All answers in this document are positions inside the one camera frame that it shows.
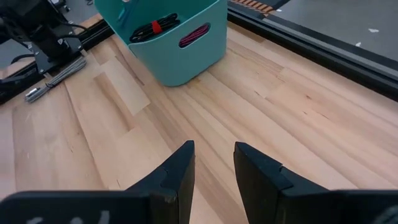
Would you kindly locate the orange striped floor strip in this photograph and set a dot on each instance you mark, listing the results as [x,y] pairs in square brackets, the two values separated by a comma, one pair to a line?
[256,4]

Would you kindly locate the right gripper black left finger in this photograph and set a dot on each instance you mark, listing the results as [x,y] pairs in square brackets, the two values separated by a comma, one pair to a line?
[174,186]

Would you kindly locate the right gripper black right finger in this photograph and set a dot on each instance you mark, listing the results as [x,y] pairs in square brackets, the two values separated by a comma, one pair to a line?
[258,186]

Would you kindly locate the teal plastic bin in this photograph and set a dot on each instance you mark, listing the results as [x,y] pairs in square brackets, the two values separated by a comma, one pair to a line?
[174,59]

